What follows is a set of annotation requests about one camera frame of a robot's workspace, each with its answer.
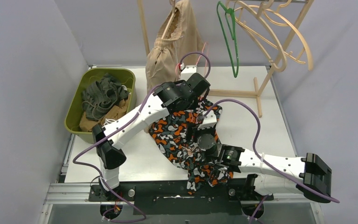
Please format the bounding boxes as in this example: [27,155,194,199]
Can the camouflage patterned shorts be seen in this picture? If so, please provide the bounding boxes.
[148,100,234,195]

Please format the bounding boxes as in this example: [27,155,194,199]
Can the pink hanger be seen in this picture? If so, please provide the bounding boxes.
[175,42,209,79]

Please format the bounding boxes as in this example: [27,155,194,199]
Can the beige shorts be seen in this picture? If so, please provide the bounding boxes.
[145,0,204,91]

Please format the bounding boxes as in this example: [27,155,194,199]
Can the olive green plastic basket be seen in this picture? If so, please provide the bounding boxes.
[64,68,137,144]

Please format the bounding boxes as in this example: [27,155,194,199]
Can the dark green shorts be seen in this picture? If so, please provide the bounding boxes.
[81,73,129,121]

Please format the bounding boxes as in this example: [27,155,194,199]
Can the brown shorts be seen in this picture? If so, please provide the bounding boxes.
[79,99,130,132]

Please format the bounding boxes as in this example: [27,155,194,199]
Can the green hanger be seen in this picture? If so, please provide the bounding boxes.
[216,1,239,78]

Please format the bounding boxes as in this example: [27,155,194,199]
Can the wooden hanger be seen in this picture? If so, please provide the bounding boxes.
[257,0,314,72]
[231,0,287,72]

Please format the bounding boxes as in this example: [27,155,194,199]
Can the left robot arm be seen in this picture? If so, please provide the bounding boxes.
[92,73,210,192]

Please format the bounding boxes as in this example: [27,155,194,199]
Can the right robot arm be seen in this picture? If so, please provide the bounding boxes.
[196,134,332,203]

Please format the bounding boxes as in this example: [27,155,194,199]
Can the wooden clothes rack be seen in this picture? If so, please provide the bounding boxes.
[138,0,307,117]

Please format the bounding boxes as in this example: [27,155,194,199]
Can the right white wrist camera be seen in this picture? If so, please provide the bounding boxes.
[197,113,217,130]

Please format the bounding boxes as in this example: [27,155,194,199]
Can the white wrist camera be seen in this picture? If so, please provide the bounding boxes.
[179,63,197,80]
[197,113,217,130]

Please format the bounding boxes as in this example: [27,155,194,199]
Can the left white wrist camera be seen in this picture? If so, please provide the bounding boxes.
[179,63,197,80]

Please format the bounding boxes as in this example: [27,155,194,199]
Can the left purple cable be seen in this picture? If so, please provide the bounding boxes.
[72,51,212,223]

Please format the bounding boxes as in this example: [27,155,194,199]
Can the purple cable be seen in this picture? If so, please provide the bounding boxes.
[202,98,341,224]
[72,51,212,223]

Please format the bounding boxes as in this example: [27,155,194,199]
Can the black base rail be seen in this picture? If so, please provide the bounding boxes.
[43,177,322,224]

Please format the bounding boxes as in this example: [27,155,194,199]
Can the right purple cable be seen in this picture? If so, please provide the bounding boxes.
[202,98,341,224]

